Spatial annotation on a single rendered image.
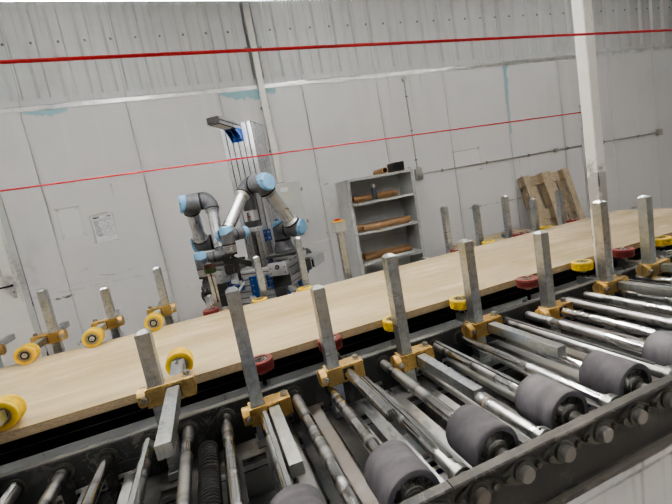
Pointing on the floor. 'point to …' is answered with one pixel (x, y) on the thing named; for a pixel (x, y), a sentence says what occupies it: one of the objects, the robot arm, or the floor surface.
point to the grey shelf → (362, 213)
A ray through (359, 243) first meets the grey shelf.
